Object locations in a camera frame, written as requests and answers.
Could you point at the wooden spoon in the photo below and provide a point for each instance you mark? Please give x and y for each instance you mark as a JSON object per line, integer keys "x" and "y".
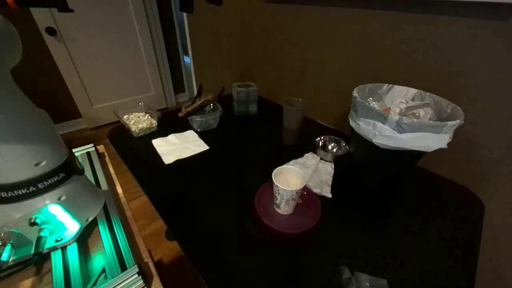
{"x": 192, "y": 106}

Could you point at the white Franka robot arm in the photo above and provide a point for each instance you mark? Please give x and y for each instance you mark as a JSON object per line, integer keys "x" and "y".
{"x": 26, "y": 138}

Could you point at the grey tumbler cup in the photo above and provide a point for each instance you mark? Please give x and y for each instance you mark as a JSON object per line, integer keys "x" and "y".
{"x": 293, "y": 120}

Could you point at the clear glass jar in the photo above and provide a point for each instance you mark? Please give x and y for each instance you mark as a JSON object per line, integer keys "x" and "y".
{"x": 245, "y": 96}

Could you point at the clear plastic bowl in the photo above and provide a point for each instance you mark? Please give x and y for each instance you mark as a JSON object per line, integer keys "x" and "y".
{"x": 205, "y": 122}

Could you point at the patterned paper cup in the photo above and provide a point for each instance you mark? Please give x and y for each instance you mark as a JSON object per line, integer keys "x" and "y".
{"x": 286, "y": 194}

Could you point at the crumpled white cloth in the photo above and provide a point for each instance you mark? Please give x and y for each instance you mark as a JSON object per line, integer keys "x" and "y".
{"x": 320, "y": 173}

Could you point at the small metal bowl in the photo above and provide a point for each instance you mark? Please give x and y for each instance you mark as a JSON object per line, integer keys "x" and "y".
{"x": 330, "y": 146}

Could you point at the white paper napkin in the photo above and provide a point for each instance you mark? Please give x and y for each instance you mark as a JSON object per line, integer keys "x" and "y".
{"x": 179, "y": 146}

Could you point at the purple round plate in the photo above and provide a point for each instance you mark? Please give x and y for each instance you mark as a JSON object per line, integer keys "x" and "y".
{"x": 298, "y": 218}

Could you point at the clear container of white pieces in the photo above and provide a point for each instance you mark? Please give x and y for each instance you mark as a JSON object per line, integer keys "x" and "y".
{"x": 138, "y": 122}

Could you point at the dark glass side window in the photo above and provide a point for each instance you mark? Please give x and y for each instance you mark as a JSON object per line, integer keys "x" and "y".
{"x": 181, "y": 48}

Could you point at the trash bin with white bag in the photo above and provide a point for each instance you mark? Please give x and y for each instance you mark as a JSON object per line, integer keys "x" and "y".
{"x": 405, "y": 120}

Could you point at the white panel door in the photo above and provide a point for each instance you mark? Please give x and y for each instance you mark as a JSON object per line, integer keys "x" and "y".
{"x": 106, "y": 53}

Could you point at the aluminium mounting frame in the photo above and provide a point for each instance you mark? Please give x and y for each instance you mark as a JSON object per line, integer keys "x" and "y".
{"x": 109, "y": 240}

